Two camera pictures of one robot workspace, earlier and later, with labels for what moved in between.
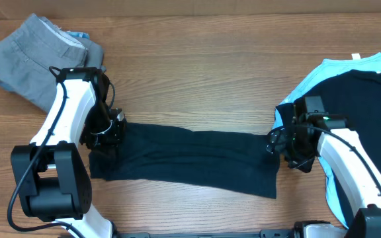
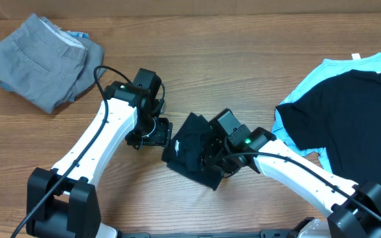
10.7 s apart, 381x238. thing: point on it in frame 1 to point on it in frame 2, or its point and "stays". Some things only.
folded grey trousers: [20, 63] stays
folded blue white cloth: [79, 34] stays
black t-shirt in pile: [372, 103] stays
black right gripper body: [298, 152] to [213, 152]
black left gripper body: [100, 132] to [152, 131]
